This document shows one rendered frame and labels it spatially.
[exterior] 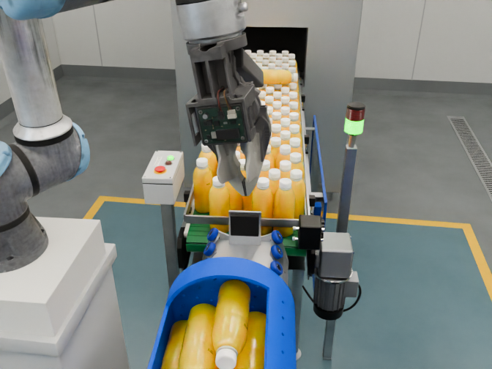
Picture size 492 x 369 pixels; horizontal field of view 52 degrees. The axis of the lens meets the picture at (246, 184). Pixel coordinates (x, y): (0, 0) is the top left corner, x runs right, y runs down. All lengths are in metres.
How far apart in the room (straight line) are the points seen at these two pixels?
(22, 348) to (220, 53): 0.76
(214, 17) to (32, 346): 0.76
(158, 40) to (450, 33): 3.06
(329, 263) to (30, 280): 1.01
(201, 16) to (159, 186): 1.13
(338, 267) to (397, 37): 4.08
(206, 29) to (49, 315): 0.67
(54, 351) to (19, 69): 0.54
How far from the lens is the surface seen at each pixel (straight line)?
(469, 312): 2.94
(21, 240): 1.11
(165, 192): 1.66
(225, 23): 0.58
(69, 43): 6.23
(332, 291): 1.84
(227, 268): 1.04
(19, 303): 1.06
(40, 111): 1.06
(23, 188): 1.08
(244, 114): 0.57
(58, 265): 1.10
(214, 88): 0.58
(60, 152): 1.09
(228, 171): 0.66
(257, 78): 0.69
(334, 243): 1.75
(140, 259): 3.09
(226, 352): 0.97
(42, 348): 1.10
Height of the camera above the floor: 1.90
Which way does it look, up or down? 30 degrees down
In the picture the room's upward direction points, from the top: straight up
